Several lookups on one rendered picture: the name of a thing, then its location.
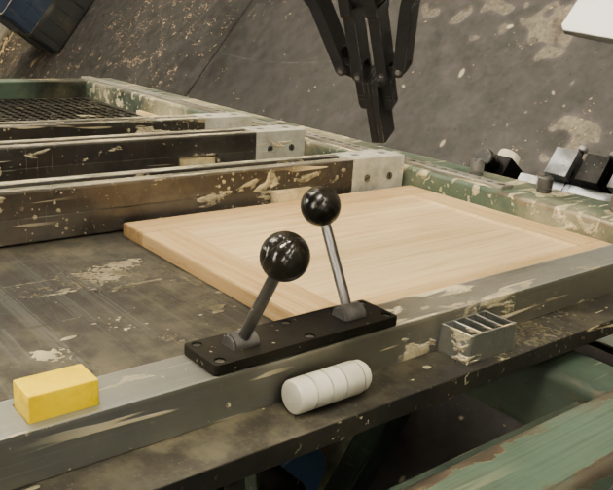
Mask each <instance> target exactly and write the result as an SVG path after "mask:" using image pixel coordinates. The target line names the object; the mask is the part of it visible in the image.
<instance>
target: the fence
mask: <svg viewBox="0 0 613 490"><path fill-rule="evenodd" d="M612 292H613V244H610V245H606V246H603V247H599V248H595V249H592V250H588V251H584V252H580V253H576V254H573V255H569V256H565V257H561V258H557V259H553V260H549V261H545V262H540V263H536V264H532V265H528V266H524V267H520V268H516V269H513V270H509V271H505V272H501V273H497V274H493V275H490V276H486V277H483V278H479V279H475V280H471V281H467V282H463V283H459V284H455V285H452V286H448V287H445V288H441V289H437V290H433V291H429V292H425V293H422V294H418V295H414V296H410V297H403V298H399V299H395V300H392V301H389V302H385V303H381V304H377V306H378V307H380V308H382V309H384V310H386V311H389V312H391V313H393V314H395V315H397V322H396V326H394V327H390V328H387V329H383V330H380V331H376V332H370V333H367V334H363V335H360V336H356V337H353V338H350V339H347V340H343V341H340V342H336V343H333V344H329V345H326V346H322V347H319V348H315V349H312V350H308V351H305V352H302V353H299V354H295V355H292V356H289V357H285V358H282V359H278V360H275V361H271V362H268V363H264V364H261V365H257V366H254V367H249V368H245V369H242V370H238V371H235V372H231V373H228V374H224V375H221V376H214V375H212V374H211V373H209V372H208V371H206V370H205V369H204V368H202V367H201V366H199V365H198V364H196V363H195V362H194V361H192V360H191V359H189V358H188V357H187V356H185V354H184V355H180V356H177V357H173V358H169V359H165V360H161V361H157V362H153V363H150V364H147V365H143V366H139V367H132V368H128V369H124V370H120V371H117V372H113V373H109V374H105V375H101V376H97V377H96V378H97V379H98V400H99V404H98V405H95V406H91V407H87V408H84V409H80V410H77V411H73V412H70V413H66V414H63V415H59V416H56V417H53V418H49V419H46V420H42V421H39V422H35V423H32V424H28V423H27V422H26V421H25V420H24V419H23V417H22V416H21V415H20V414H19V413H18V411H17V410H16V409H15V406H14V399H10V400H6V401H2V402H0V490H14V489H17V488H20V487H22V486H25V485H28V484H31V483H34V482H37V481H40V480H43V479H46V478H49V477H52V476H55V475H58V474H61V473H66V472H69V471H72V470H76V469H78V468H81V467H84V466H87V465H90V464H93V463H96V462H99V461H102V460H105V459H108V458H111V457H114V456H117V455H120V454H123V453H126V452H129V451H131V450H134V449H137V448H140V447H143V446H146V445H149V444H152V443H155V442H158V441H161V440H164V439H168V438H173V437H176V436H179V435H182V434H185V433H188V432H190V431H193V430H196V429H199V428H202V427H205V426H208V425H211V424H214V423H217V422H220V421H223V420H226V419H229V418H232V417H235V416H237V415H240V414H243V413H246V412H249V411H252V410H255V409H259V408H262V407H265V406H268V405H271V404H274V403H279V402H282V396H281V389H282V385H283V384H284V382H285V381H286V380H287V379H290V378H293V377H296V376H300V375H303V374H306V373H309V372H313V371H316V370H319V369H322V368H327V367H331V366H333V365H336V364H340V363H343V362H346V361H353V360H360V361H362V362H364V363H365V364H367V365H368V367H369V368H370V370H371V371H374V370H377V369H380V368H385V367H388V366H391V365H394V364H397V363H400V362H403V361H406V360H408V359H411V358H414V357H417V356H420V355H423V354H426V353H429V352H432V351H435V350H437V349H438V342H439V335H440V328H441V324H442V323H445V322H447V321H451V320H454V319H457V318H461V317H464V316H467V315H471V314H474V313H477V312H481V311H484V310H487V311H488V312H490V313H492V314H495V315H497V316H500V317H502V318H505V319H507V320H509V321H512V322H516V323H520V322H523V321H526V320H530V319H533V318H536V317H539V316H542V315H545V314H548V313H551V312H554V311H557V310H560V309H563V308H565V307H568V306H571V305H574V304H577V303H580V302H583V301H586V300H589V299H592V298H597V297H600V296H603V295H606V294H609V293H612Z"/></svg>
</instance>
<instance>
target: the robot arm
mask: <svg viewBox="0 0 613 490"><path fill-rule="evenodd" d="M304 2H305V3H306V4H307V6H308V7H309V9H310V11H311V14H312V16H313V19H314V21H315V23H316V26H317V28H318V31H319V33H320V36H321V38H322V40H323V43H324V45H325V48H326V50H327V53H328V55H329V56H330V59H331V61H332V64H333V66H334V69H335V71H336V73H337V74H338V75H339V76H344V75H346V76H348V77H351V78H352V79H353V80H354V82H355V84H356V90H357V96H358V102H359V105H360V107H361V108H363V109H367V116H368V122H369V128H370V134H371V140H372V143H385V142H386V141H387V139H388V138H389V137H390V135H391V134H392V132H393V131H394V129H395V128H394V121H393V114H392V109H393V108H394V106H395V105H396V104H397V101H398V96H397V91H396V90H397V88H396V81H395V78H402V77H403V76H404V74H405V73H406V72H407V71H408V69H409V68H410V67H411V65H412V62H413V55H414V47H415V34H416V27H417V19H418V12H419V4H420V0H402V1H401V4H400V9H399V16H398V25H397V34H396V42H395V51H393V43H392V36H391V28H390V20H389V13H388V6H389V0H338V5H339V11H340V16H341V18H342V19H343V25H344V32H345V35H344V32H343V28H342V26H341V23H340V21H339V18H338V16H337V13H336V10H335V8H334V5H333V3H332V1H331V0H304ZM364 14H365V15H364ZM365 18H367V19H368V24H369V31H370V38H371V45H372V51H373V58H374V64H373V63H372V62H371V56H370V49H369V42H368V35H367V28H366V21H365ZM372 64H373V65H372ZM374 66H375V70H373V71H372V72H371V70H372V69H373V68H374Z"/></svg>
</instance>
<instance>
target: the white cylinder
mask: <svg viewBox="0 0 613 490"><path fill-rule="evenodd" d="M371 382H372V373H371V370H370V368H369V367H368V365H367V364H365V363H364V362H362V361H360V360H353V361H346V362H343V363H340V364H336V365H333V366H331V367H325V368H322V369H319V370H316V371H313V372H309V373H306V374H303V375H300V376H296V377H293V378H290V379H287V380H286V381H285V382H284V384H283V385H282V389H281V396H282V400H283V402H284V405H285V406H286V408H287V409H288V410H289V411H290V412H291V413H293V414H295V415H300V414H303V413H305V412H308V411H311V410H314V409H316V408H319V407H322V406H325V405H327V404H330V403H335V402H338V401H340V400H344V399H346V398H349V397H352V396H355V395H358V394H360V393H362V392H363V391H365V390H367V389H368V388H369V387H370V384H371Z"/></svg>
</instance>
